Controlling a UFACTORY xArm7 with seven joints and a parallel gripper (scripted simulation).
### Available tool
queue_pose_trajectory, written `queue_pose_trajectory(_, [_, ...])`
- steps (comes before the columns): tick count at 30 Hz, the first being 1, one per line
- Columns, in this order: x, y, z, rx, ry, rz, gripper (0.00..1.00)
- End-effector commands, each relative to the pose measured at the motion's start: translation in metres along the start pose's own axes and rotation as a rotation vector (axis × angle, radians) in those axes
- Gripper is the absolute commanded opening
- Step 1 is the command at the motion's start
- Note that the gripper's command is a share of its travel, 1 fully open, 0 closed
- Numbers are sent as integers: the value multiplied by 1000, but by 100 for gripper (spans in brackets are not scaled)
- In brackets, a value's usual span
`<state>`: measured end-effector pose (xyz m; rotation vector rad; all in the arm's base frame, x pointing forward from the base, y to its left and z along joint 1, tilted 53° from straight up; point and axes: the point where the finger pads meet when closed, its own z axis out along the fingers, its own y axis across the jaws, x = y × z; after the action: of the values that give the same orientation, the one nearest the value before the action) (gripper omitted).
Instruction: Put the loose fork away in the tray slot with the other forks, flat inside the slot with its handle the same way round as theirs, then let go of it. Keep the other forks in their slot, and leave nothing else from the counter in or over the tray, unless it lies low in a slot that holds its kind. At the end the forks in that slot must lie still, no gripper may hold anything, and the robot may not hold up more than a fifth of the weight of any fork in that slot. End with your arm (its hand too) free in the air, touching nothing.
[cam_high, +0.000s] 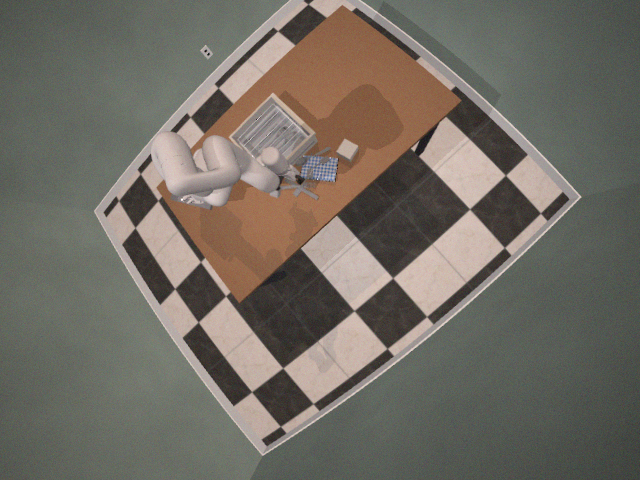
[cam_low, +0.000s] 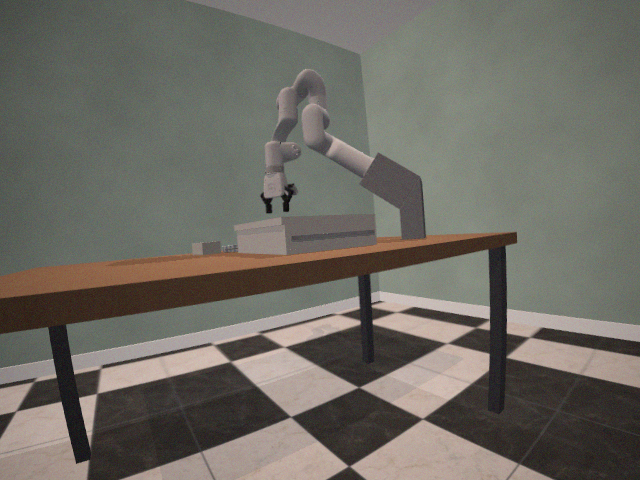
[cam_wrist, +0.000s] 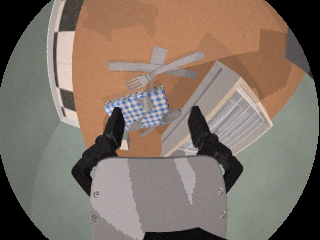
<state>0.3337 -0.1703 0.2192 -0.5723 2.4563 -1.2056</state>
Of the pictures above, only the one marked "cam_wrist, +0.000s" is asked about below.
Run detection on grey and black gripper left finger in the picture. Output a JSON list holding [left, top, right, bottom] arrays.
[[71, 107, 125, 197]]

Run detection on blue and white checked towel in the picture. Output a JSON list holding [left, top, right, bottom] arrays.
[[103, 85, 169, 131]]

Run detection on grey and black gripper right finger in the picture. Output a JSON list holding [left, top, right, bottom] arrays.
[[188, 106, 243, 194]]

